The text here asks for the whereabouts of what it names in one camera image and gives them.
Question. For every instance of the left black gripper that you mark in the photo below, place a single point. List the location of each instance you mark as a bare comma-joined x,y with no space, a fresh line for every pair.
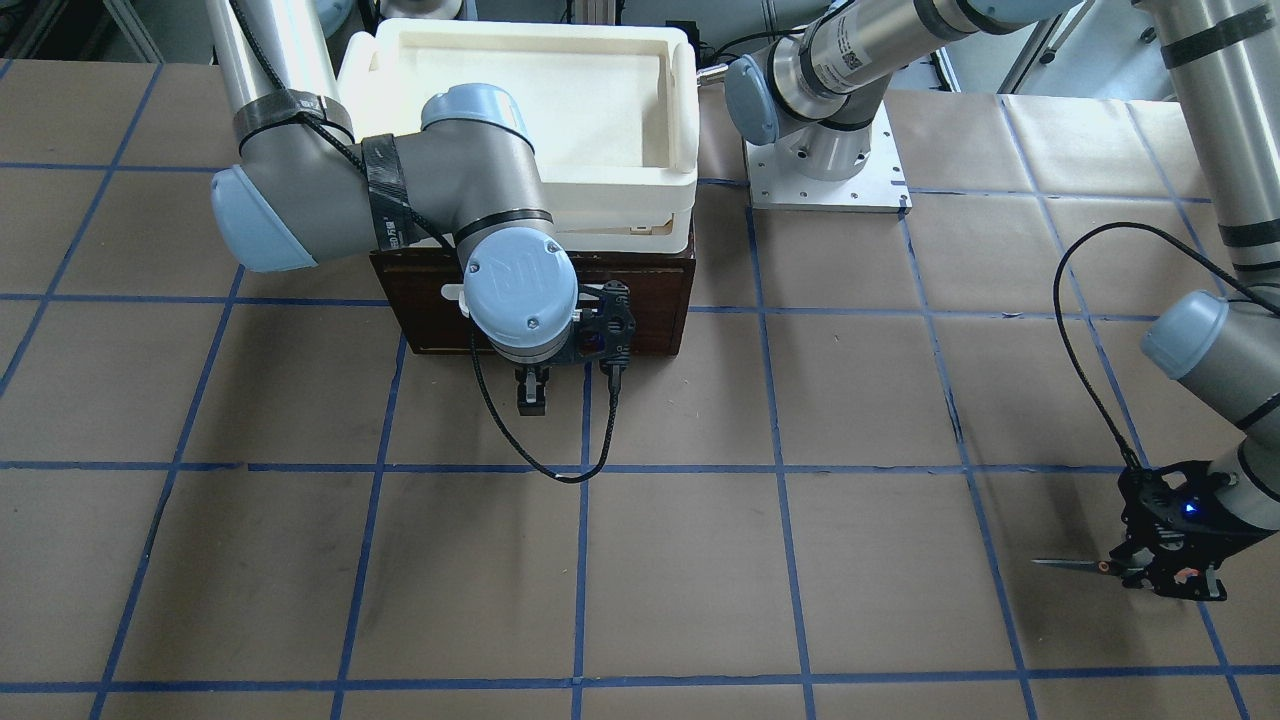
1222,523

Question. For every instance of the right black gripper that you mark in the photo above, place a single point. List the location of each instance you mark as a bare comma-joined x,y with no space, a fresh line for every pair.
530,385

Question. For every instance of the black orange scissors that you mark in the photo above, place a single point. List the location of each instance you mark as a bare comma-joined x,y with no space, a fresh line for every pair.
1109,568

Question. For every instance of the wooden drawer white handle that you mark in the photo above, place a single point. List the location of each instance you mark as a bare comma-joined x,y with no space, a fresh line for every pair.
456,293

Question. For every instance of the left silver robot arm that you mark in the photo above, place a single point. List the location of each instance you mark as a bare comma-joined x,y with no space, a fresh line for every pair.
1164,297

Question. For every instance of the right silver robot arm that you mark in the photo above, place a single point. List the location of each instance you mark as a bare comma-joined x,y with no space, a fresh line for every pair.
306,190

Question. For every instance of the dark brown wooden cabinet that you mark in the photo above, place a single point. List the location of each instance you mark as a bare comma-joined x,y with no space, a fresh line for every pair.
660,287

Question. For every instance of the white foam tray box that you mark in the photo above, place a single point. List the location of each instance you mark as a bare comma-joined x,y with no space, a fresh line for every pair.
612,113

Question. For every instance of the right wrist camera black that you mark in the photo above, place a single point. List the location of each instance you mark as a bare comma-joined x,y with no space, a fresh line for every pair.
602,331

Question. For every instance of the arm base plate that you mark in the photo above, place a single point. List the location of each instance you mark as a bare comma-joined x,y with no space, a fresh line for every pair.
821,169

